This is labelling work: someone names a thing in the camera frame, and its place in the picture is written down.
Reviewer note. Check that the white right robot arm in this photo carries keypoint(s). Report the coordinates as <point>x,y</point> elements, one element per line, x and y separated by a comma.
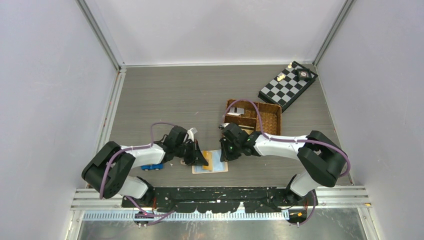
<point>323,161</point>

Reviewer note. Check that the small black square box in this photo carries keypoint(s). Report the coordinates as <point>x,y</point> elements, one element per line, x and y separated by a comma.
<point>303,74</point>

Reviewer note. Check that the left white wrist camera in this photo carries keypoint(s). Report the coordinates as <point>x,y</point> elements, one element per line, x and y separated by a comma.
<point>191,133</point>

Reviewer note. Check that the black white chessboard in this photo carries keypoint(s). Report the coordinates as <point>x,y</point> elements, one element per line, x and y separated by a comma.
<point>285,92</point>

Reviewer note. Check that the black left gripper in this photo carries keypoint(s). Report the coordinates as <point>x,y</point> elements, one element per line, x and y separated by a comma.
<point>196,157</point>

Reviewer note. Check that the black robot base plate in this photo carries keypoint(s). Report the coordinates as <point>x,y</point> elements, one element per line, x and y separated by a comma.
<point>264,199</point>

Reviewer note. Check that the gold black-striped card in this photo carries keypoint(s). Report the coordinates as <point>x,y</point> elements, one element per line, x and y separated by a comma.
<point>208,155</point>

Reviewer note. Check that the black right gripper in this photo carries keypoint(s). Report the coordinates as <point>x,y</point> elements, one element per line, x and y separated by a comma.
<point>226,156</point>

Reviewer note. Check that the blue yellow toy car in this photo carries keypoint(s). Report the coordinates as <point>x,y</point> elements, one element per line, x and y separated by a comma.
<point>150,167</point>

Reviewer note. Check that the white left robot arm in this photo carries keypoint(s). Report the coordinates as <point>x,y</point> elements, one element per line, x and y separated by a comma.
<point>109,170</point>

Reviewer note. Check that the woven wicker divided basket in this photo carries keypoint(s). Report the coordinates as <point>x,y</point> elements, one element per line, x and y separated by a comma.
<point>257,116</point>

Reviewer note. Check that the aluminium frame rail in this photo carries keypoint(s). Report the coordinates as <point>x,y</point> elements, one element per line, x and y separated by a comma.
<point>92,14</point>

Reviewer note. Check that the beige leather card holder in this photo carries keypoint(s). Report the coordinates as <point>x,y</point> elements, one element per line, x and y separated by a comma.
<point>213,160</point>

